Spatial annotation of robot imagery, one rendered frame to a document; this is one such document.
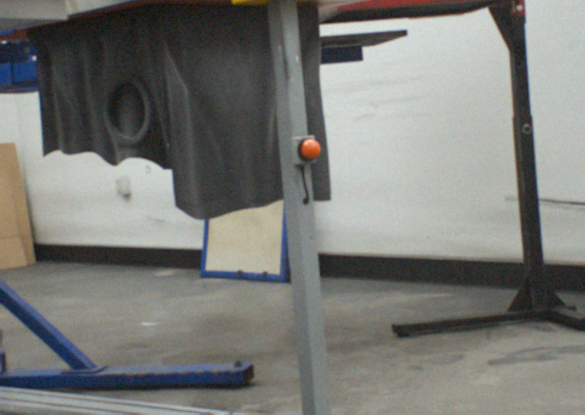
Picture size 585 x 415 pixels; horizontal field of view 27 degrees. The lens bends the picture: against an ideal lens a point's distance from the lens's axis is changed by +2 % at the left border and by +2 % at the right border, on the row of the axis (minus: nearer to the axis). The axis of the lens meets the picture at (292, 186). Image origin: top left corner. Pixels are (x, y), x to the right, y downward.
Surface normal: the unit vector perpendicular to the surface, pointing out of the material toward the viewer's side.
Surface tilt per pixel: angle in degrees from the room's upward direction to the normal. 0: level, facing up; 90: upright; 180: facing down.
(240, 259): 77
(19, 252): 72
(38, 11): 90
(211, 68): 93
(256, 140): 91
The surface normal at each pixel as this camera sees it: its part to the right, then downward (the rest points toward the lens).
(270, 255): -0.76, -0.11
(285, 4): 0.66, -0.02
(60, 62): -0.73, 0.15
